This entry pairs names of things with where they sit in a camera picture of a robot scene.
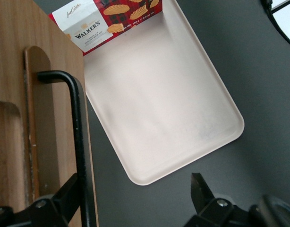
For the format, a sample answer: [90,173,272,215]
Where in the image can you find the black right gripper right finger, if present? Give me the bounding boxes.
[182,173,251,227]

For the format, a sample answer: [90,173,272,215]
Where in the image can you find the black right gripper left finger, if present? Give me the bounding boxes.
[0,174,79,227]

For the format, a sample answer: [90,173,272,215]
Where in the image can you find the black metal drawer handle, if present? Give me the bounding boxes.
[37,70,92,227]

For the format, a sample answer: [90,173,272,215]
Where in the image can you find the light wooden drawer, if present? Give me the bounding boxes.
[0,0,100,227]

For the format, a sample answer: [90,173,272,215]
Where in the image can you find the beige rectangular plastic tray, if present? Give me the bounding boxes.
[84,0,245,187]

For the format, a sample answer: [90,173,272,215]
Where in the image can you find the red tartan shortbread box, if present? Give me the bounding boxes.
[47,0,164,57]

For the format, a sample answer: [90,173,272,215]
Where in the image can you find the black floor cable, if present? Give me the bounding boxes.
[260,0,290,50]

